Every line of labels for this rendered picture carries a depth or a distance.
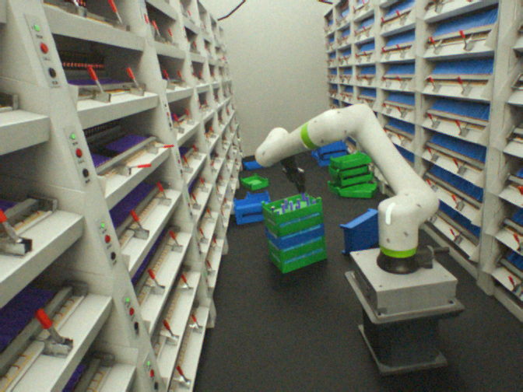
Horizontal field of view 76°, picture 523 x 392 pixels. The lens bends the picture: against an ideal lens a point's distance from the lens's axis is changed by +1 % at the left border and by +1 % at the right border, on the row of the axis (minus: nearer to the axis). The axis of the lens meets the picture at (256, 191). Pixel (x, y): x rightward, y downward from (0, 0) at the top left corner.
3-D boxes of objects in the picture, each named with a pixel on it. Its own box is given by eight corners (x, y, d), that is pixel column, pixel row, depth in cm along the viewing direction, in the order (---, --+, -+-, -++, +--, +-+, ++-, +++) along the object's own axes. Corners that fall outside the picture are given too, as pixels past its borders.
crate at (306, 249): (309, 234, 222) (307, 223, 219) (325, 246, 203) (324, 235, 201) (268, 247, 213) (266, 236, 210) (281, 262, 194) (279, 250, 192)
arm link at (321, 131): (361, 132, 127) (350, 102, 126) (340, 139, 119) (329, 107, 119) (325, 146, 141) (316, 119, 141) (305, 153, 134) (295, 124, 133)
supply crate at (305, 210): (305, 201, 214) (304, 189, 211) (322, 210, 196) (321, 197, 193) (262, 213, 205) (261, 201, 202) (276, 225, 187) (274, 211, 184)
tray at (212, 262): (222, 245, 227) (226, 226, 222) (210, 302, 170) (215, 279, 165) (193, 239, 225) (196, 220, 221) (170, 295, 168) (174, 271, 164)
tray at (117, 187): (169, 155, 135) (173, 133, 132) (103, 216, 78) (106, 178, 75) (119, 145, 134) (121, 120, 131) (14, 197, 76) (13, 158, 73)
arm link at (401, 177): (452, 204, 125) (369, 94, 137) (433, 218, 116) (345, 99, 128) (423, 218, 135) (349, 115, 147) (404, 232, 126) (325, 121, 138)
